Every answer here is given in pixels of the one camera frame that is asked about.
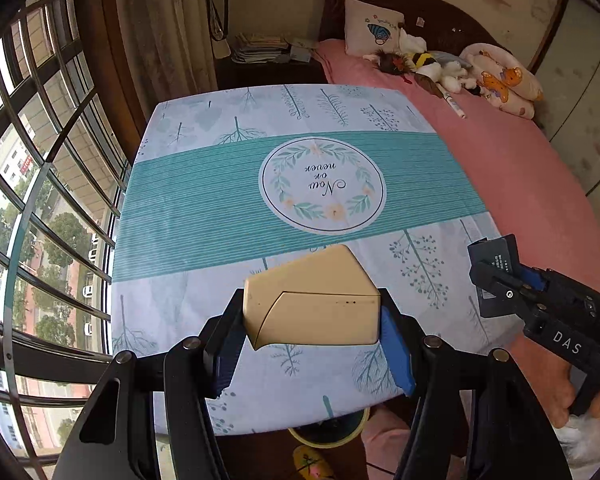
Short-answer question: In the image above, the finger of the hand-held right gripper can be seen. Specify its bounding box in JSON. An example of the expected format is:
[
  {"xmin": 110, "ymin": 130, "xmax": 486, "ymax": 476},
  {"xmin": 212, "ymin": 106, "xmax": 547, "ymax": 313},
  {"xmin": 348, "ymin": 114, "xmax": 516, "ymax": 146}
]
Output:
[
  {"xmin": 469, "ymin": 261, "xmax": 548, "ymax": 333},
  {"xmin": 511, "ymin": 261, "xmax": 556, "ymax": 295}
]

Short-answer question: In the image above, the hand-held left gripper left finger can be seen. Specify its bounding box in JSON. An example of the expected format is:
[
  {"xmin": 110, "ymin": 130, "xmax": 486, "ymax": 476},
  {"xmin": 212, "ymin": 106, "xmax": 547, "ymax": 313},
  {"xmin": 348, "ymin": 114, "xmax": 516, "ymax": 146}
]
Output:
[{"xmin": 52, "ymin": 287, "xmax": 248, "ymax": 480}]

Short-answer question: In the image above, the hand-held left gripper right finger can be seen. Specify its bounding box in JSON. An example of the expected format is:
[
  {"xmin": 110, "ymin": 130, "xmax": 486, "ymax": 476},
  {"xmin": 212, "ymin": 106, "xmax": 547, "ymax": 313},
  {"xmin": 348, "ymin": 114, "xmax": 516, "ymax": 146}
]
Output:
[{"xmin": 377, "ymin": 290, "xmax": 573, "ymax": 480}]

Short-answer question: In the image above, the black packet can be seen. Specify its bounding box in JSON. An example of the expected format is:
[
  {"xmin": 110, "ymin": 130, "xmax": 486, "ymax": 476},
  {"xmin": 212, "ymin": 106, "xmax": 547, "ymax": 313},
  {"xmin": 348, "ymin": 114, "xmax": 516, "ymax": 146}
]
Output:
[{"xmin": 467, "ymin": 234, "xmax": 521, "ymax": 318}]

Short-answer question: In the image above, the round bin with yellow rim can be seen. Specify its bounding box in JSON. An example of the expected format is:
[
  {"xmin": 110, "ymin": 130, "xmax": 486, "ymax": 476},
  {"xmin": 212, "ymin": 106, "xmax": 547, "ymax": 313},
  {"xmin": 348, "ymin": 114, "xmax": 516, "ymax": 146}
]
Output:
[{"xmin": 286, "ymin": 406, "xmax": 372, "ymax": 448}]

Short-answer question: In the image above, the beige box with orange face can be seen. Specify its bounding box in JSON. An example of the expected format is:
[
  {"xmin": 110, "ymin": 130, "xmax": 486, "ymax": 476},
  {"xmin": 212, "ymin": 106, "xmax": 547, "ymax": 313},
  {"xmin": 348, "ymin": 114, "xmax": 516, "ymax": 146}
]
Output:
[{"xmin": 242, "ymin": 244, "xmax": 382, "ymax": 351}]

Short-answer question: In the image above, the person's right forearm white sleeve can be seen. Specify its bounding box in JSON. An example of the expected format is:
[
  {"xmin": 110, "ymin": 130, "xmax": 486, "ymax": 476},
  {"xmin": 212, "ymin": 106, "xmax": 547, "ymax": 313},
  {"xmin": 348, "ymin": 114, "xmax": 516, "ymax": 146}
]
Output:
[{"xmin": 552, "ymin": 412, "xmax": 600, "ymax": 480}]

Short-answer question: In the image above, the person's right hand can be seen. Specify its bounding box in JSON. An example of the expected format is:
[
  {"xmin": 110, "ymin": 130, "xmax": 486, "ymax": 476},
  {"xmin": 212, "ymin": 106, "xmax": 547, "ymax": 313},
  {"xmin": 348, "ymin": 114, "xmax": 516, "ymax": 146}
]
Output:
[{"xmin": 517, "ymin": 337, "xmax": 600, "ymax": 428}]

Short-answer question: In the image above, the person's right leg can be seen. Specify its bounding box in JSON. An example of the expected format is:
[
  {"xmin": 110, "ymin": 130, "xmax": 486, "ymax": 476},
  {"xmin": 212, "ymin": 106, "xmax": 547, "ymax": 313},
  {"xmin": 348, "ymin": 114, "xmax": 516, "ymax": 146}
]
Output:
[{"xmin": 361, "ymin": 390, "xmax": 473, "ymax": 480}]

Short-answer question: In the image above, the bed with pink sheet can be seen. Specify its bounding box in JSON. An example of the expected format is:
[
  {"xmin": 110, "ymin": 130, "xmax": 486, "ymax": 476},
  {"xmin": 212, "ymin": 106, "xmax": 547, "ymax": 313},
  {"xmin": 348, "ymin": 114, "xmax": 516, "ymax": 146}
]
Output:
[{"xmin": 312, "ymin": 40, "xmax": 600, "ymax": 376}]

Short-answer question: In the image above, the yellow slipper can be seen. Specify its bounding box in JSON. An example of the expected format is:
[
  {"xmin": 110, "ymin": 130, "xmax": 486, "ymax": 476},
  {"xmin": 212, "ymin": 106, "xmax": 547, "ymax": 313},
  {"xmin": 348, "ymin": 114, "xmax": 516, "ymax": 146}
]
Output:
[{"xmin": 292, "ymin": 444, "xmax": 337, "ymax": 480}]

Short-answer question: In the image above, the leaf print tablecloth on table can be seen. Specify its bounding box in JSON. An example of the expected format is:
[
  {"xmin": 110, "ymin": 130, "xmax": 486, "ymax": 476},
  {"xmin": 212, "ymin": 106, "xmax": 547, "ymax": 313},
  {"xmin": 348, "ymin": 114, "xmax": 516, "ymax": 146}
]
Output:
[{"xmin": 110, "ymin": 84, "xmax": 512, "ymax": 436}]

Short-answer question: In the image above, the white marker pen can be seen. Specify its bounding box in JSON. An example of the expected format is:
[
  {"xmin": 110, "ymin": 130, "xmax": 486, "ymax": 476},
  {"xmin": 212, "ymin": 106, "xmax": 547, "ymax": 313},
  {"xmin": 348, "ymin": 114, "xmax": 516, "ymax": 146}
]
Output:
[{"xmin": 440, "ymin": 91, "xmax": 467, "ymax": 120}]

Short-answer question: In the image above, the bear print folded blanket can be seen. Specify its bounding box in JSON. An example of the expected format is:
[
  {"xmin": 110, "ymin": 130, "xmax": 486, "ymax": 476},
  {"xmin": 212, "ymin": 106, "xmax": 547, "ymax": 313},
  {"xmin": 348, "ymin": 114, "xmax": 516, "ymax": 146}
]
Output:
[{"xmin": 460, "ymin": 42, "xmax": 545, "ymax": 121}]

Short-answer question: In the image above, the white fluffy plush toy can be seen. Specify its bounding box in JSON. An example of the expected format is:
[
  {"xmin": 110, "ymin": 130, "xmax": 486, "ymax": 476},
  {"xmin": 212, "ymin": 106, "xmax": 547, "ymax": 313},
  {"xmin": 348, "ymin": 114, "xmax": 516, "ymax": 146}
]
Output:
[{"xmin": 437, "ymin": 62, "xmax": 486, "ymax": 96}]

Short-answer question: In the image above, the brown plush tail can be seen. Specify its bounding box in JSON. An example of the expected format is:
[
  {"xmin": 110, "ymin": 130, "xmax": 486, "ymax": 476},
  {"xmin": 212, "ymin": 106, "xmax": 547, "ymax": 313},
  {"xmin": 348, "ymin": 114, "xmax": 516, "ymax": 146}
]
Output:
[{"xmin": 412, "ymin": 74, "xmax": 446, "ymax": 98}]

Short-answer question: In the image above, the grey blue cloth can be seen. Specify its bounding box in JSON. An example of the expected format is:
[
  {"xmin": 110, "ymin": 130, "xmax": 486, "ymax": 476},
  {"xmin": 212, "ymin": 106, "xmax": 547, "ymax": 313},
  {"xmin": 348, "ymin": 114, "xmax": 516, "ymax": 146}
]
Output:
[{"xmin": 432, "ymin": 50, "xmax": 473, "ymax": 68}]

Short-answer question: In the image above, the bee plush toy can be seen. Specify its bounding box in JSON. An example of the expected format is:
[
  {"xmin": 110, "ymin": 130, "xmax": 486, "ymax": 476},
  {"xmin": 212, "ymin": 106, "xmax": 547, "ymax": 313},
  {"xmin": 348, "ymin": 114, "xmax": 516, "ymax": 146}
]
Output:
[{"xmin": 410, "ymin": 51, "xmax": 443, "ymax": 81}]

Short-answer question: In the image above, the brown feather toy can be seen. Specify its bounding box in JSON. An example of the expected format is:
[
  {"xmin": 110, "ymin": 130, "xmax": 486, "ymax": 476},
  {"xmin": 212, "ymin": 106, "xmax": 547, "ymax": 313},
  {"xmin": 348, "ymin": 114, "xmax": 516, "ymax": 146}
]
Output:
[{"xmin": 362, "ymin": 51, "xmax": 416, "ymax": 78}]

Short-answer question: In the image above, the dark wooden headboard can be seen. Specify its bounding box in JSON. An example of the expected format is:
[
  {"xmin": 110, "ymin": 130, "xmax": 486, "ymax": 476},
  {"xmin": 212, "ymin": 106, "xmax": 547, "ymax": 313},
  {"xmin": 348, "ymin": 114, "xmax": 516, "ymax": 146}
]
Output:
[{"xmin": 320, "ymin": 0, "xmax": 571, "ymax": 76}]

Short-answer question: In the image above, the dark wooden nightstand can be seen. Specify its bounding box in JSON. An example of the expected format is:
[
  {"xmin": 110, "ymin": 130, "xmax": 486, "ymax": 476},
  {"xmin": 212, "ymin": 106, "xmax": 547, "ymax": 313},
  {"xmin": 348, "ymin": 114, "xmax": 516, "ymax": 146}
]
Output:
[{"xmin": 217, "ymin": 57, "xmax": 328, "ymax": 91}]

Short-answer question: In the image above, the white printed pillow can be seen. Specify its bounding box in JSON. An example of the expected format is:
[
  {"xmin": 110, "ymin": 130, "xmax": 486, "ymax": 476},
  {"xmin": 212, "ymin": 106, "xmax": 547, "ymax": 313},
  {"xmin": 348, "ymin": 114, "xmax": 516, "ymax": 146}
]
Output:
[{"xmin": 344, "ymin": 0, "xmax": 406, "ymax": 57}]

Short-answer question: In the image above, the window with dark grille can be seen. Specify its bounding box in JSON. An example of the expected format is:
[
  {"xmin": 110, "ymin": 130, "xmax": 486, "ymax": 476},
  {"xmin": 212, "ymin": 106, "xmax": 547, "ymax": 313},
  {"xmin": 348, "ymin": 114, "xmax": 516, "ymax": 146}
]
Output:
[{"xmin": 0, "ymin": 0, "xmax": 133, "ymax": 480}]

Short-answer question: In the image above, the stack of papers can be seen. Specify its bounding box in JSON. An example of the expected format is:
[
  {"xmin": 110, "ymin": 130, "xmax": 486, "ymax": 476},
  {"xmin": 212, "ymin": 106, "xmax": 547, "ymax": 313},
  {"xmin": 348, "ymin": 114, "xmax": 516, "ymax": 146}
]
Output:
[{"xmin": 232, "ymin": 32, "xmax": 291, "ymax": 63}]

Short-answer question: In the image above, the small grey box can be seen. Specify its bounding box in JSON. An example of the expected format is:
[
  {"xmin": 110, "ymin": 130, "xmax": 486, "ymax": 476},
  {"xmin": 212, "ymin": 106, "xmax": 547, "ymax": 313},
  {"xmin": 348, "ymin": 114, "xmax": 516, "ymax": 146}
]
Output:
[{"xmin": 287, "ymin": 40, "xmax": 321, "ymax": 63}]

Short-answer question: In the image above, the beige curtain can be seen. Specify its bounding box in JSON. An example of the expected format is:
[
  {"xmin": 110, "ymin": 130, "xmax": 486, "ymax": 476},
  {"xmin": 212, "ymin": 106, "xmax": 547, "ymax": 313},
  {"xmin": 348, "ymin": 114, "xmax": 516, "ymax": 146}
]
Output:
[{"xmin": 115, "ymin": 0, "xmax": 218, "ymax": 93}]

